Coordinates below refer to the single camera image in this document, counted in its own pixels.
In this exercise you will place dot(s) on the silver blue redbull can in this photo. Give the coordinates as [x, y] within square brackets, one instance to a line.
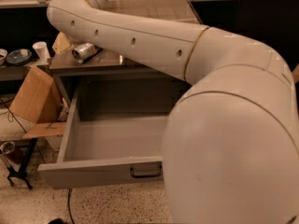
[84, 52]

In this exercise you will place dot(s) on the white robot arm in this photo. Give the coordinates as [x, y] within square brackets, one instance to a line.
[230, 147]

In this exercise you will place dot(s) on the grey open top drawer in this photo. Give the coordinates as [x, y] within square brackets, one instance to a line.
[114, 123]

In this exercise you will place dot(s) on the white paper cup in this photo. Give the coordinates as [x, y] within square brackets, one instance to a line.
[41, 50]

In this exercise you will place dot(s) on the dark blue bowl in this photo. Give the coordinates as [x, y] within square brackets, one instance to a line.
[19, 57]

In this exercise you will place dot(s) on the white bowl at left edge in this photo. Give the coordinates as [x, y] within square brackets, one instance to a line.
[3, 55]

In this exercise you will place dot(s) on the brown cardboard box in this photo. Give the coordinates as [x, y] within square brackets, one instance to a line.
[39, 101]

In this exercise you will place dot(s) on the black metal stand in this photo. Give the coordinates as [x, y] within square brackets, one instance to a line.
[16, 156]

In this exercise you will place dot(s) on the black office chair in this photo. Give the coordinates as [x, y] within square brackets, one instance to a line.
[274, 22]

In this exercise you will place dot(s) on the black drawer handle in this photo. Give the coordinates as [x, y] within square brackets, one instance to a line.
[146, 172]

